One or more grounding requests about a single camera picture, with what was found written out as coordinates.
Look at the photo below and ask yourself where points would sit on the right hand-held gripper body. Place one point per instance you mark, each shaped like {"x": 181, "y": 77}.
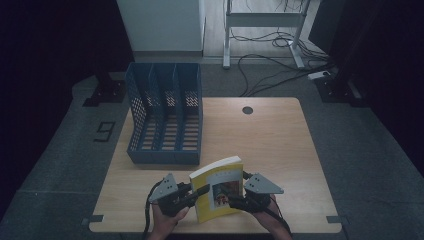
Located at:
{"x": 260, "y": 191}

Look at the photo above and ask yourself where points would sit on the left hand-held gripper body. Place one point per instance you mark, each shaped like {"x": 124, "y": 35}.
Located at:
{"x": 166, "y": 196}

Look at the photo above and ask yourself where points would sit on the yellow book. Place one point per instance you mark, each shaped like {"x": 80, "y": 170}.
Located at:
{"x": 206, "y": 206}

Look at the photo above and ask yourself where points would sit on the person's left hand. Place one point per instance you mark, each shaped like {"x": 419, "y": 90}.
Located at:
{"x": 168, "y": 220}

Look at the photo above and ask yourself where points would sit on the person's right hand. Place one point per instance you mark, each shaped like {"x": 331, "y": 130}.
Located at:
{"x": 268, "y": 215}

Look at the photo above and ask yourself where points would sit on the blue plastic file rack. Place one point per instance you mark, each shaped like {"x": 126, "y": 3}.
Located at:
{"x": 166, "y": 133}

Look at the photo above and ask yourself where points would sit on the dark table grommet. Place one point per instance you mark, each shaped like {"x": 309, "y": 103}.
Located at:
{"x": 247, "y": 110}

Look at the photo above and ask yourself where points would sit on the grey tape piece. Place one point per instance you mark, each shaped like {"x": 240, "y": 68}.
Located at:
{"x": 335, "y": 219}

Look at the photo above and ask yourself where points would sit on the black stand base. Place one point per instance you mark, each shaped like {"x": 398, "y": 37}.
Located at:
{"x": 108, "y": 93}
{"x": 336, "y": 91}

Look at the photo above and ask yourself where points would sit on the white power strip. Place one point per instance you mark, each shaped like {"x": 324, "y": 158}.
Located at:
{"x": 318, "y": 75}

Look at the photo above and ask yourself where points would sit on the white cabinet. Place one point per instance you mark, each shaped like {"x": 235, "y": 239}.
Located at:
{"x": 163, "y": 26}

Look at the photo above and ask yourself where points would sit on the dark curtain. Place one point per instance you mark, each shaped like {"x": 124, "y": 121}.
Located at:
{"x": 43, "y": 66}
{"x": 390, "y": 66}

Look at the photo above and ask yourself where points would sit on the white metal desk frame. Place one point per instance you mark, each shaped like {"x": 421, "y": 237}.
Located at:
{"x": 263, "y": 19}

